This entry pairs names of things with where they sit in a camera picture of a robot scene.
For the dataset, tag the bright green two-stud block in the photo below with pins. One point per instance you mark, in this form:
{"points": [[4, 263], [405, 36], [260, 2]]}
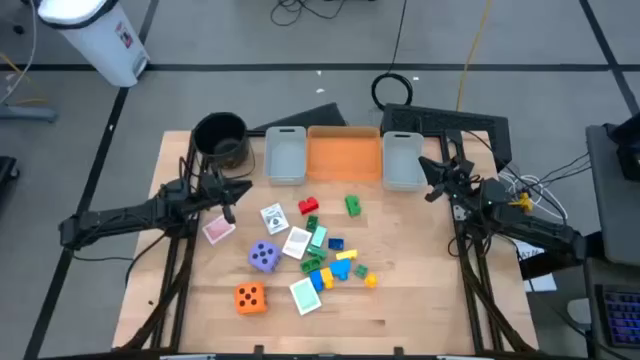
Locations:
{"points": [[352, 206]]}

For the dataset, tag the grey stand foot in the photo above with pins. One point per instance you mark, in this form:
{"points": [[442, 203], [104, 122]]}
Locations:
{"points": [[25, 112]]}

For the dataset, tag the black flat panel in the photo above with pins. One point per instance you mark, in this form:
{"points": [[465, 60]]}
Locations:
{"points": [[320, 117]]}

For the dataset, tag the silver bracket plate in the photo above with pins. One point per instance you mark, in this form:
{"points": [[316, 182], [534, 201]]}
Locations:
{"points": [[460, 212]]}

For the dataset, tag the pink playing card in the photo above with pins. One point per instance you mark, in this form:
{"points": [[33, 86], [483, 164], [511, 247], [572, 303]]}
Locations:
{"points": [[218, 230]]}

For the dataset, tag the light blue rounded block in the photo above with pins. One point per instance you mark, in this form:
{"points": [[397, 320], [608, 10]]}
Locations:
{"points": [[341, 270]]}

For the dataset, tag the black perforated panel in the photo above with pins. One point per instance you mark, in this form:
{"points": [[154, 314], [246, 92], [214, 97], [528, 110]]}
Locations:
{"points": [[450, 120]]}

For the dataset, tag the light teal flat block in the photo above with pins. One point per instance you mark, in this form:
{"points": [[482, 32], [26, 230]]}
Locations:
{"points": [[319, 236]]}

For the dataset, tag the small blue toy block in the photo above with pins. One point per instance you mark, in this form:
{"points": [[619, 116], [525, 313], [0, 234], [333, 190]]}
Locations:
{"points": [[316, 281]]}

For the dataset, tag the dark blue toy block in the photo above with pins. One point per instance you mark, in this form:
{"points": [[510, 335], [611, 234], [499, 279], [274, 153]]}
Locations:
{"points": [[336, 244]]}

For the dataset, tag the white round object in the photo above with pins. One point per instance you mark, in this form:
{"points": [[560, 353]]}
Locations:
{"points": [[580, 311]]}

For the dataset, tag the long dark green block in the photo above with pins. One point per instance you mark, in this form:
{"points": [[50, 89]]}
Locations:
{"points": [[317, 252]]}

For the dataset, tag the black pumpkin-face bucket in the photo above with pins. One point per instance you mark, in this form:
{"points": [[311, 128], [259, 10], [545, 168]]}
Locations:
{"points": [[220, 135]]}

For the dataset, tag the orange-yellow single-stud block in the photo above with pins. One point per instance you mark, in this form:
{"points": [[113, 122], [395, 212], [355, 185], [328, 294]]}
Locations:
{"points": [[371, 280]]}

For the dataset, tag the black desk device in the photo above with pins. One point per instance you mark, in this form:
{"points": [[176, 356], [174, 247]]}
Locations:
{"points": [[631, 150]]}

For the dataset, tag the clear yellow bin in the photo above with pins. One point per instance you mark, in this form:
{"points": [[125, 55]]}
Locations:
{"points": [[344, 155]]}

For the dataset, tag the small dark green block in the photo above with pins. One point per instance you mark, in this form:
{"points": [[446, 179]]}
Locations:
{"points": [[312, 223], [361, 271]]}

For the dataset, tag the orange foam die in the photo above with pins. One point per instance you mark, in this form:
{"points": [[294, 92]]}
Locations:
{"points": [[250, 298]]}

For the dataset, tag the backlit keyboard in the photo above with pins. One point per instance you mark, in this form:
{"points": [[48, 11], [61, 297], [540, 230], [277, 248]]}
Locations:
{"points": [[622, 315]]}

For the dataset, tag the white trash bin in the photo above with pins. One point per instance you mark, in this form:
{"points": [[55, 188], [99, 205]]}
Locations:
{"points": [[100, 45]]}

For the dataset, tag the grey plastic bin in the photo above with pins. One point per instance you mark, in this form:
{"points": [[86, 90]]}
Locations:
{"points": [[402, 162], [285, 160]]}

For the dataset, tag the black floor object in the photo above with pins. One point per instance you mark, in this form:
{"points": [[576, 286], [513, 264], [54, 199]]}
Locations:
{"points": [[6, 172]]}

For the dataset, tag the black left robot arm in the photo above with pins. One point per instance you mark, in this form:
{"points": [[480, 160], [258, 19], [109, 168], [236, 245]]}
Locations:
{"points": [[115, 220]]}

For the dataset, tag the teal card deck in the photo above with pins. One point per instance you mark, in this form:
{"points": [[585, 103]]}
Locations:
{"points": [[305, 296]]}

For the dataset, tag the grey desk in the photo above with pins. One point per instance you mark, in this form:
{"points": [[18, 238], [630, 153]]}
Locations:
{"points": [[615, 210]]}

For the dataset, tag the purple foam die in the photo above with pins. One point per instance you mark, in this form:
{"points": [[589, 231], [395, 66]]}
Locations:
{"points": [[264, 256]]}

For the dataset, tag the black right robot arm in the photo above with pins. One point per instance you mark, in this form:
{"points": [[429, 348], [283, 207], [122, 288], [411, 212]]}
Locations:
{"points": [[540, 230]]}

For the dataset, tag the yellow connector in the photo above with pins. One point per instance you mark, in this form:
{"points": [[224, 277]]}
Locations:
{"points": [[522, 202]]}

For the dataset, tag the bright green hollow block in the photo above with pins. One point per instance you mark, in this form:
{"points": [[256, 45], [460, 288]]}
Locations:
{"points": [[310, 265]]}

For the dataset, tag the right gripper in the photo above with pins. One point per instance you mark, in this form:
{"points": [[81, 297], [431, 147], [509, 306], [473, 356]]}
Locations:
{"points": [[460, 180]]}

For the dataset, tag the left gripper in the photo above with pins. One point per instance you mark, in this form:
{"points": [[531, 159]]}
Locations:
{"points": [[212, 190]]}

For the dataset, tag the white paper sheet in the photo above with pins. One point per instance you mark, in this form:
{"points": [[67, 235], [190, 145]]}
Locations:
{"points": [[542, 283]]}

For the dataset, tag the red toy block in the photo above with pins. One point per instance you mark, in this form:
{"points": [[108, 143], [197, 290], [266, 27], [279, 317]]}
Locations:
{"points": [[308, 206]]}

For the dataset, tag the grey card deck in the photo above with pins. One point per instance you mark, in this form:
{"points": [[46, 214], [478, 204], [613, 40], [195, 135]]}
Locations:
{"points": [[297, 242]]}

